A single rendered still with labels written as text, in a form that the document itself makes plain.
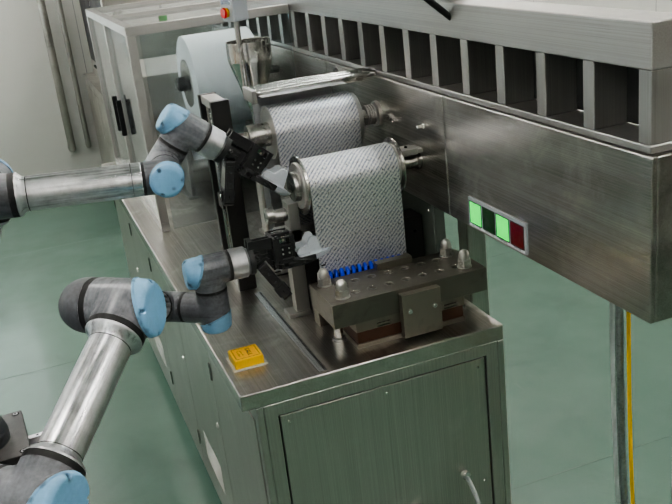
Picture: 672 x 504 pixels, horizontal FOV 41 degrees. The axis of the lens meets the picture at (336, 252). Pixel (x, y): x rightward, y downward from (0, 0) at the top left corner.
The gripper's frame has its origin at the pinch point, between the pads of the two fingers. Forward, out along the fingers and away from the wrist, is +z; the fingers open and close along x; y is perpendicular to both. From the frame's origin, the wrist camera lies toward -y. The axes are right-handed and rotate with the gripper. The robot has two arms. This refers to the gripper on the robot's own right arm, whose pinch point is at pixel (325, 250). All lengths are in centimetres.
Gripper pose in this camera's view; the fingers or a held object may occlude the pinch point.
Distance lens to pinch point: 224.0
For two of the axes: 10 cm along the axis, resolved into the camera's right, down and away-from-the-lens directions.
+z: 9.3, -2.2, 3.0
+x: -3.5, -2.9, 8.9
